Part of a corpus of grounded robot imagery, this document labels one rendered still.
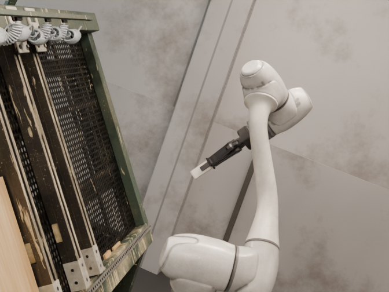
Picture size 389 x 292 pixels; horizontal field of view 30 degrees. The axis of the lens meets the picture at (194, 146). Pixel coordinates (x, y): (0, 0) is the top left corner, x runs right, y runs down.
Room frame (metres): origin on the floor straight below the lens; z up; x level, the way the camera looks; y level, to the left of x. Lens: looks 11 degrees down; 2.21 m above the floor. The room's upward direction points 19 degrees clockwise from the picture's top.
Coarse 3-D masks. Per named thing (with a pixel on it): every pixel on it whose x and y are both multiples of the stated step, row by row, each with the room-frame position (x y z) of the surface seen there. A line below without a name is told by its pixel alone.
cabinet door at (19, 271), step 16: (0, 192) 2.48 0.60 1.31; (0, 208) 2.45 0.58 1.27; (0, 224) 2.41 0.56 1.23; (16, 224) 2.52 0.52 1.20; (0, 240) 2.37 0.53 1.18; (16, 240) 2.47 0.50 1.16; (0, 256) 2.33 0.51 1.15; (16, 256) 2.44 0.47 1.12; (0, 272) 2.30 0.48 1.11; (16, 272) 2.40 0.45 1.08; (32, 272) 2.51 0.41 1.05; (0, 288) 2.26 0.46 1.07; (16, 288) 2.36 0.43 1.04; (32, 288) 2.47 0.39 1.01
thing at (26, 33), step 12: (0, 12) 2.41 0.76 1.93; (12, 12) 2.51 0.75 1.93; (24, 12) 2.62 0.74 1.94; (36, 12) 2.74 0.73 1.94; (48, 12) 2.86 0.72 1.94; (0, 36) 2.47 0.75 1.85; (12, 36) 2.69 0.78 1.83; (24, 36) 2.68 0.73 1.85; (48, 36) 2.91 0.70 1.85; (60, 36) 3.05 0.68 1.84; (72, 36) 3.33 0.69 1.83
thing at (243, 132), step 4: (244, 128) 2.28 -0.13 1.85; (240, 132) 2.28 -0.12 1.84; (244, 132) 2.27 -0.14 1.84; (248, 132) 2.27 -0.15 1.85; (240, 136) 2.27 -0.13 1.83; (244, 136) 2.26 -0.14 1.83; (248, 136) 2.26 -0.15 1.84; (236, 140) 2.26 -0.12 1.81; (240, 140) 2.26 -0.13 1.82; (244, 140) 2.26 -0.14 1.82; (248, 140) 2.26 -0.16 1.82; (236, 144) 2.26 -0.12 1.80; (240, 144) 2.26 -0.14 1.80; (244, 144) 2.30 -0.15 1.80; (248, 144) 2.26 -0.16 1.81; (236, 148) 2.28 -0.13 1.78; (248, 148) 2.27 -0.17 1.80
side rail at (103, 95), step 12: (84, 36) 3.94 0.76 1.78; (84, 48) 3.94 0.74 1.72; (96, 60) 3.95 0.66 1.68; (96, 72) 3.93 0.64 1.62; (96, 84) 3.93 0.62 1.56; (108, 96) 3.96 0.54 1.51; (108, 108) 3.92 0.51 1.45; (108, 120) 3.91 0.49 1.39; (108, 132) 3.91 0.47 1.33; (120, 132) 3.97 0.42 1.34; (120, 144) 3.90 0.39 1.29; (120, 156) 3.90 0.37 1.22; (120, 168) 3.90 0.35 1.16; (132, 180) 3.90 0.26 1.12; (132, 192) 3.89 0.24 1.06; (132, 204) 3.88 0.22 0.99; (144, 216) 3.91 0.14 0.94
